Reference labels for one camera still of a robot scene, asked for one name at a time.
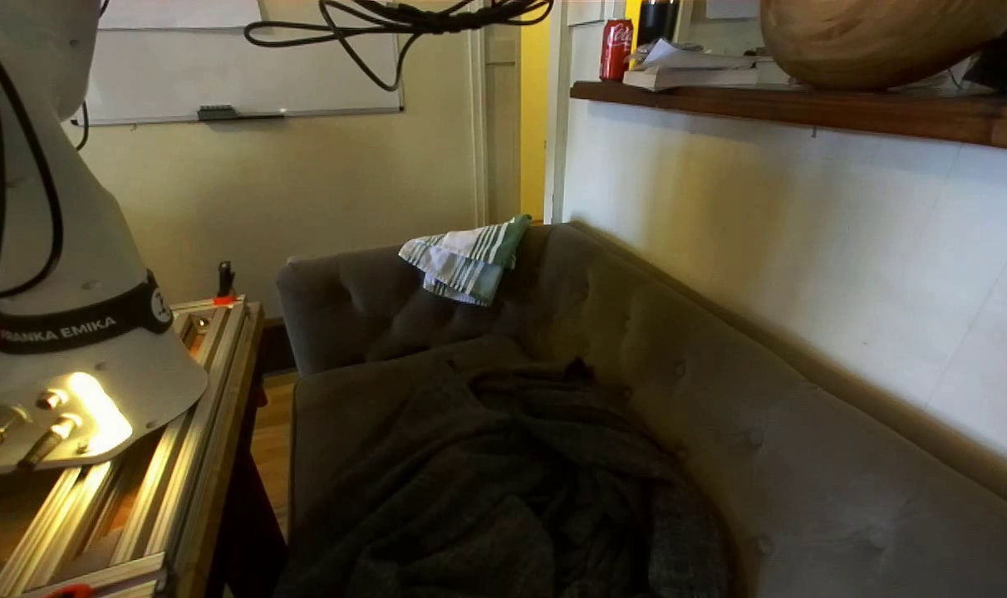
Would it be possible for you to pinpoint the large wooden bowl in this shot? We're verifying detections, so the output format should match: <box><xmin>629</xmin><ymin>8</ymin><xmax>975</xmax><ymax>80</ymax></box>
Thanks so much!
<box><xmin>757</xmin><ymin>0</ymin><xmax>1007</xmax><ymax>97</ymax></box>

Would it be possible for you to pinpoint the black red clamp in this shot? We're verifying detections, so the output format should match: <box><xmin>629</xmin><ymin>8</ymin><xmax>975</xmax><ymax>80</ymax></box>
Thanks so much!
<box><xmin>211</xmin><ymin>258</ymin><xmax>244</xmax><ymax>313</ymax></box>

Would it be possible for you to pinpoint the white wall whiteboard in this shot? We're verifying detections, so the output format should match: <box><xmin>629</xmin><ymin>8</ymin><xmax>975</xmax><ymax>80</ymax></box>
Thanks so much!
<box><xmin>79</xmin><ymin>0</ymin><xmax>410</xmax><ymax>129</ymax></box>

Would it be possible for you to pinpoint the black whiteboard marker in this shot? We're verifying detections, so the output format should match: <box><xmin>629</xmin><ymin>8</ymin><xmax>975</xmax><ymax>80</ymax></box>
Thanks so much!
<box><xmin>195</xmin><ymin>104</ymin><xmax>294</xmax><ymax>121</ymax></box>

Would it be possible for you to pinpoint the white green striped towel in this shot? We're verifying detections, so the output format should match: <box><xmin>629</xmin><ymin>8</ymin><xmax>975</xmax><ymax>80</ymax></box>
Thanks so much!
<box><xmin>397</xmin><ymin>211</ymin><xmax>536</xmax><ymax>313</ymax></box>

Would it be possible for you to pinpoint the open illustrated book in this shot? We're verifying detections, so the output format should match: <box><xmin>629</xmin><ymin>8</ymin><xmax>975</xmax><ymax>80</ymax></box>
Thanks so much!
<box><xmin>620</xmin><ymin>35</ymin><xmax>799</xmax><ymax>97</ymax></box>

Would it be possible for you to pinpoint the brown wooden counter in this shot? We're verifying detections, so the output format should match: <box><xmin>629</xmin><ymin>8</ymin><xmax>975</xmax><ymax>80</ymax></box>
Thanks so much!
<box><xmin>568</xmin><ymin>75</ymin><xmax>1007</xmax><ymax>156</ymax></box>

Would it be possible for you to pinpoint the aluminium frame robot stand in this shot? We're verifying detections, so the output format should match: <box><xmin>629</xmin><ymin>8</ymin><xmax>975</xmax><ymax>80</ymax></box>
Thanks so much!
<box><xmin>0</xmin><ymin>292</ymin><xmax>295</xmax><ymax>598</ymax></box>

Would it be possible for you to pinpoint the dark grey blanket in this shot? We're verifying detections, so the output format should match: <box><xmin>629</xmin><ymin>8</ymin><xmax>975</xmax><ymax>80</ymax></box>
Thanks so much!
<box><xmin>276</xmin><ymin>327</ymin><xmax>738</xmax><ymax>598</ymax></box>

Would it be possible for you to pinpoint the tufted fabric sofa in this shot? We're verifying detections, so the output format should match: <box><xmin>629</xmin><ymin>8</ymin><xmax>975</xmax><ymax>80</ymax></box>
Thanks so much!
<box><xmin>273</xmin><ymin>217</ymin><xmax>1007</xmax><ymax>598</ymax></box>

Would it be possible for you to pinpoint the black wrist cable bundle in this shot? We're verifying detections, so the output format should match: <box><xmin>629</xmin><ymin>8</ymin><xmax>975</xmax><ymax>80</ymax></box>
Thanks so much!
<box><xmin>244</xmin><ymin>0</ymin><xmax>558</xmax><ymax>97</ymax></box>

